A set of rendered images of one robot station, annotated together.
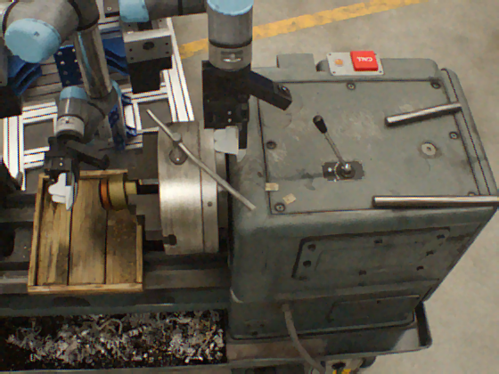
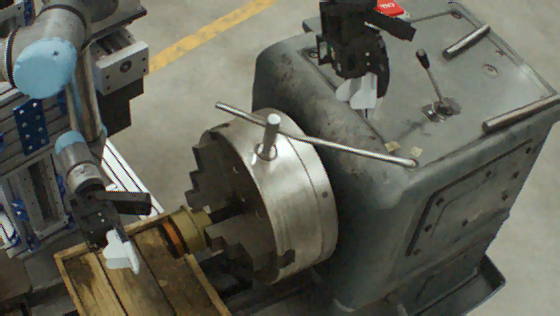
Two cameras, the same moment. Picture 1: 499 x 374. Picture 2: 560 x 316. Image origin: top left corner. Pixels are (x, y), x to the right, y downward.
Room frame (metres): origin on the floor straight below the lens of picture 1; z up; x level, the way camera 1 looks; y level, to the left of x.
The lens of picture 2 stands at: (0.07, 0.49, 2.07)
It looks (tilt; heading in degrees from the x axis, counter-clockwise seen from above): 48 degrees down; 331
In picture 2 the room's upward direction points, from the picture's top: 8 degrees clockwise
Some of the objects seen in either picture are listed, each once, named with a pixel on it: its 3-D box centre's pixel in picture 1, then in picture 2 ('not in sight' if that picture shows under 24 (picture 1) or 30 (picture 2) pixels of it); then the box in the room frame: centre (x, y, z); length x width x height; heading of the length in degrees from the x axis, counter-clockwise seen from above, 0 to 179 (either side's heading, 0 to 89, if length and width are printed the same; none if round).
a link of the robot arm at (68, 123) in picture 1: (69, 131); (86, 183); (0.91, 0.46, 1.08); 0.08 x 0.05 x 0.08; 98
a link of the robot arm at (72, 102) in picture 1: (72, 109); (75, 159); (0.99, 0.47, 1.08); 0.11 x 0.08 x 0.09; 8
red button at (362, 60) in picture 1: (364, 61); (386, 8); (1.05, -0.27, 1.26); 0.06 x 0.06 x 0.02; 8
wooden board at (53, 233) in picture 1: (87, 230); (142, 300); (0.73, 0.41, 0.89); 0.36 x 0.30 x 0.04; 8
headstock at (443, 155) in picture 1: (347, 177); (411, 133); (0.84, -0.25, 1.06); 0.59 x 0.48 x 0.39; 98
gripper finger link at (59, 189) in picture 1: (61, 191); (117, 251); (0.72, 0.44, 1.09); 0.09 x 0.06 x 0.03; 8
